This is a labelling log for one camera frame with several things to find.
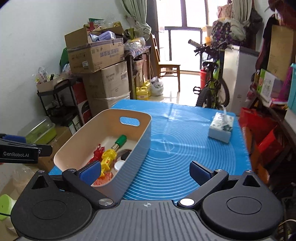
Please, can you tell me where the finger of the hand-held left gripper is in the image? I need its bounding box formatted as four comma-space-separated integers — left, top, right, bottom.
0, 138, 53, 157
0, 133, 26, 143

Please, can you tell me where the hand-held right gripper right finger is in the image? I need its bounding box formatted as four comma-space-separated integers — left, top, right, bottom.
178, 161, 270, 207

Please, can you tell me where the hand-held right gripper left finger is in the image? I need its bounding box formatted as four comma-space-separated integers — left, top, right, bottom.
28, 161, 115, 210

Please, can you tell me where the orange scrub pad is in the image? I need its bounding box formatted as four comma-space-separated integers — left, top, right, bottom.
92, 171, 114, 186

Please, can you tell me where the red toy figure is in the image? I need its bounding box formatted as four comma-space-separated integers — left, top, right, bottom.
87, 144, 104, 166

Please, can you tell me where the yellow plastic toy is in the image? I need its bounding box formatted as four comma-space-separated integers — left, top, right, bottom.
100, 149, 117, 176

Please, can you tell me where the dark round object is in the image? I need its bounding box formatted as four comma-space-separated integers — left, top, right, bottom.
116, 150, 133, 161

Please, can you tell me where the green-handled tool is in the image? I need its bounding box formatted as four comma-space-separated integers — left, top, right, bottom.
112, 135, 127, 150

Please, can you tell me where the beige storage basket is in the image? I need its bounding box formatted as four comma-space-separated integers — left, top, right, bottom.
54, 109, 152, 200

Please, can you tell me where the flat cardboard box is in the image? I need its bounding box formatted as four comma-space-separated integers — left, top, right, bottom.
38, 126, 72, 172

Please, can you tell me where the green lidded container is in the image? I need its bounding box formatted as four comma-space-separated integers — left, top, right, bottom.
18, 116, 57, 144

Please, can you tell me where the blue silicone mat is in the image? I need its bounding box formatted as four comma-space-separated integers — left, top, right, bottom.
48, 100, 252, 201

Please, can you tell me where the floral tissue box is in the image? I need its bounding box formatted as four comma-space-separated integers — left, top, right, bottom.
208, 105, 235, 143

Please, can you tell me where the green plastic stool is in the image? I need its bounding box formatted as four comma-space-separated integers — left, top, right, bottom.
0, 194, 17, 221

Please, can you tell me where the black metal rack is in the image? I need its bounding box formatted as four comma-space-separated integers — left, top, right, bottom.
37, 77, 80, 130

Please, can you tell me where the red white carton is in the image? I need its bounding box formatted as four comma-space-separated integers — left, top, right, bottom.
73, 82, 92, 126

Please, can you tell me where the small cardboard box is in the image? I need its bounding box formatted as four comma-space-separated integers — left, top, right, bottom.
36, 74, 70, 93

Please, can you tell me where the red bag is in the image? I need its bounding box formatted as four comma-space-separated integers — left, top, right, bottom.
238, 107, 285, 163

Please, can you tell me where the green black bicycle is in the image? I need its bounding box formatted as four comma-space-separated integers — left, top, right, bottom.
188, 39, 230, 109

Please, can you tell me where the large taped cardboard box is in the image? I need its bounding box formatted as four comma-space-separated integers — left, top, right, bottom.
82, 61, 131, 117

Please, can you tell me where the red canister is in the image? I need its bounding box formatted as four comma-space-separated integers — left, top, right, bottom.
199, 70, 207, 90

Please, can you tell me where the yellow plastic jug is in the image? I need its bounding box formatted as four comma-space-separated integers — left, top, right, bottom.
143, 80, 152, 96
136, 86, 148, 100

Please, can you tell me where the white plastic bag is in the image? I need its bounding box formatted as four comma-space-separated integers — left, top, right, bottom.
150, 77, 164, 96

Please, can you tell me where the white chest freezer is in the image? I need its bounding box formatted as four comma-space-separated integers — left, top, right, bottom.
223, 45, 259, 116

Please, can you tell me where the open cardboard box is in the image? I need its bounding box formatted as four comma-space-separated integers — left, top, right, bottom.
64, 25, 125, 74

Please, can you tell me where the wooden chair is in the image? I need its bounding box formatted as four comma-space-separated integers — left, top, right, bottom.
151, 34, 181, 92

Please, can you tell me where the green white carton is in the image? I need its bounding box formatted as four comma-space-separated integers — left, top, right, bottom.
257, 69, 284, 98

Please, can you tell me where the teal box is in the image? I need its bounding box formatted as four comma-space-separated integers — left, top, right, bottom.
288, 64, 296, 109

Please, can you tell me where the cluttered wooden table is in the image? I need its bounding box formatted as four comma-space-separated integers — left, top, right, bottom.
124, 45, 152, 99

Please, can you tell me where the floral cloth bag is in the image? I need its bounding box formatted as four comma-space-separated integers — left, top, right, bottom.
211, 20, 232, 48

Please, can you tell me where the tall brown cardboard box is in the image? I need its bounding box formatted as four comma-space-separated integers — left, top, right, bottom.
267, 24, 295, 80

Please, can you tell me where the pale green curtain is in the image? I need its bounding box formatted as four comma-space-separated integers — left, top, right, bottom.
120, 0, 148, 35

